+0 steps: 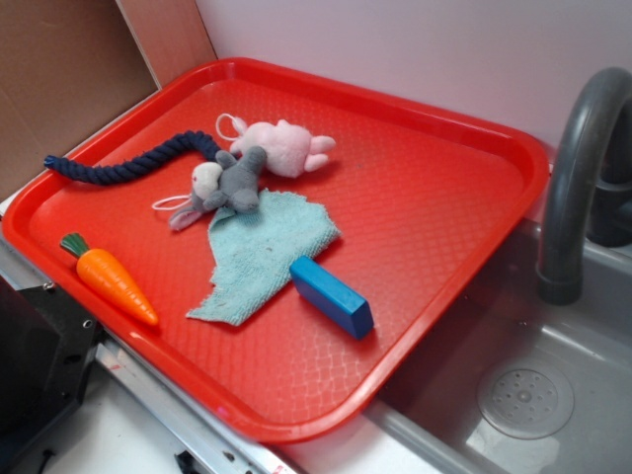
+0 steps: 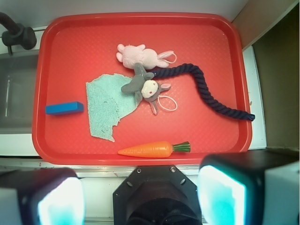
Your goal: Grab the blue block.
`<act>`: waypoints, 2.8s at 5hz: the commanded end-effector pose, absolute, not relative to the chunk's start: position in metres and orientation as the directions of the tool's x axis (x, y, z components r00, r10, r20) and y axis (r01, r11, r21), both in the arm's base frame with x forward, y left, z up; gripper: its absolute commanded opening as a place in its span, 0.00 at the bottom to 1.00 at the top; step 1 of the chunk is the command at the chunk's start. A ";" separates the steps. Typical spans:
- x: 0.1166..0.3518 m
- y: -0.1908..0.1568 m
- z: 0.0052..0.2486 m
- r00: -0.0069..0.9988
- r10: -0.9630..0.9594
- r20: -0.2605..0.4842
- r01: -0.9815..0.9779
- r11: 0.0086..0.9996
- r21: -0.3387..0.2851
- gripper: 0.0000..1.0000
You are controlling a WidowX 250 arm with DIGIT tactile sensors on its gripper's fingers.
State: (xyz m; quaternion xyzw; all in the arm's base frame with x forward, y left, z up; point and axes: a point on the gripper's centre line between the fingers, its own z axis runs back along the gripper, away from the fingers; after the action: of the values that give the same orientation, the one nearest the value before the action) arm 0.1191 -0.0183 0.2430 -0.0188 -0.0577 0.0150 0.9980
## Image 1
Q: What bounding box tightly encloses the navy blue twisted rope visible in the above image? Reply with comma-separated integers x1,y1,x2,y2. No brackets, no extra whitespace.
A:
42,129,221,187

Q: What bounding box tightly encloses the round sink drain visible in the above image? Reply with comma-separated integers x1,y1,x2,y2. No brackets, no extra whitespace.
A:
477,358,575,440

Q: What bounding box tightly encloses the grey toy faucet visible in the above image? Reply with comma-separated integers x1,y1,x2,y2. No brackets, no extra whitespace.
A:
536,67,631,305

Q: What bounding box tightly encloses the grey toy sink basin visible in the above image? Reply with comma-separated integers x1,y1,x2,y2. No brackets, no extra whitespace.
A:
366,222,631,473

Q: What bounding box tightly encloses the orange toy carrot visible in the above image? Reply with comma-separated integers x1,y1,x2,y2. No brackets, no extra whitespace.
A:
59,232,159,327

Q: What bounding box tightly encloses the brown cardboard panel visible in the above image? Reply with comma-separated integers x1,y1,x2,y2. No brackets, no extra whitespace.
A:
1,1,156,198

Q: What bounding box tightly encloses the light blue cloth rag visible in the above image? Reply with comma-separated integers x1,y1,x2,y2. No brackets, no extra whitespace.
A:
188,190,341,327

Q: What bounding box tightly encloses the grey plush bunny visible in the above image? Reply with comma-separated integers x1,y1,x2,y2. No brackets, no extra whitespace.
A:
152,146,267,231

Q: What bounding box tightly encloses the blue rectangular block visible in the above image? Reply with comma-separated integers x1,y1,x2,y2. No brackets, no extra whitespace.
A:
289,256,374,340

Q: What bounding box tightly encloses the pink plush bunny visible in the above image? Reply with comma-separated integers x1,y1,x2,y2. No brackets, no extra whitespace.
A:
215,114,337,178

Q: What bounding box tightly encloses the red plastic tray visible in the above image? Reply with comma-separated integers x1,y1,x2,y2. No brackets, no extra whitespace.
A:
2,58,548,444

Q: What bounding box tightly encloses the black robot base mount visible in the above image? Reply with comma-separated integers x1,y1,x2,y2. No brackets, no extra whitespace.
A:
1,280,101,473

